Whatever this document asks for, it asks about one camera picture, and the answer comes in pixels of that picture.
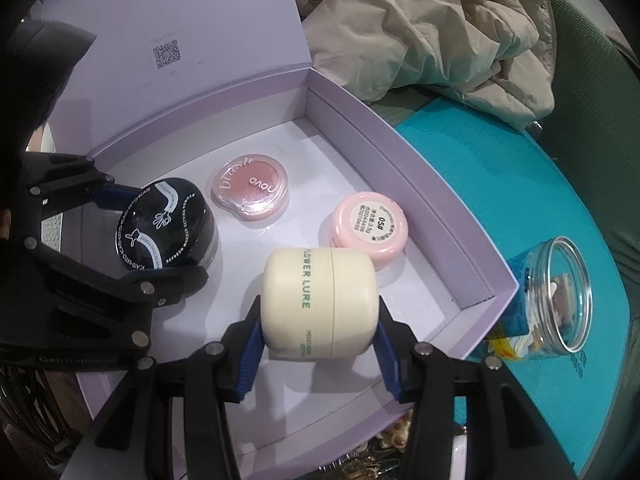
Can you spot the clear pink blush compact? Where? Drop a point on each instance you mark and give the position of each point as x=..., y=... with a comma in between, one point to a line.
x=250, y=187

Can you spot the pink labelled round jar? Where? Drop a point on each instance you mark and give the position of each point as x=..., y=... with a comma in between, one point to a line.
x=365, y=225

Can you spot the beige puffer jacket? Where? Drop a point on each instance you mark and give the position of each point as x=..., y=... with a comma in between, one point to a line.
x=425, y=35

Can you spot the lavender cardboard gift box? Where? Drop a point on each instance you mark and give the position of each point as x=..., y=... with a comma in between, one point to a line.
x=225, y=35

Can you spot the black beaded hair clip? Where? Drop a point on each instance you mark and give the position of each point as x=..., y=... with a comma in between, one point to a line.
x=395, y=437

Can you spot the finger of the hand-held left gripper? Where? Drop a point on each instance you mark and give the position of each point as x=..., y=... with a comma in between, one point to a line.
x=80, y=185
x=125, y=282

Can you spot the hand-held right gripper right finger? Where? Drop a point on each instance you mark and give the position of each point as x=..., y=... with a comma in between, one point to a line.
x=387, y=355

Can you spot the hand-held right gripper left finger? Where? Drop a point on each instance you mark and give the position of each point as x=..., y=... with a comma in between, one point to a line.
x=247, y=355

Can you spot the teal bubble mailer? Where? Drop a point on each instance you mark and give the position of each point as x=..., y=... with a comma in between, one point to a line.
x=500, y=185

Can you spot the green covered sofa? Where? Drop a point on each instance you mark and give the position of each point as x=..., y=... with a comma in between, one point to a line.
x=600, y=110

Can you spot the cream cosmetic jar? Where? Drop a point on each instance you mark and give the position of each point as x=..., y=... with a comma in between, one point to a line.
x=320, y=305

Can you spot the clear plastic jar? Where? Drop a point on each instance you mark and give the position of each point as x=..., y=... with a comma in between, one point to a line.
x=545, y=300

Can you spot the black round powder compact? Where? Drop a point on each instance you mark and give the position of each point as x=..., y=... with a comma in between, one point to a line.
x=165, y=220

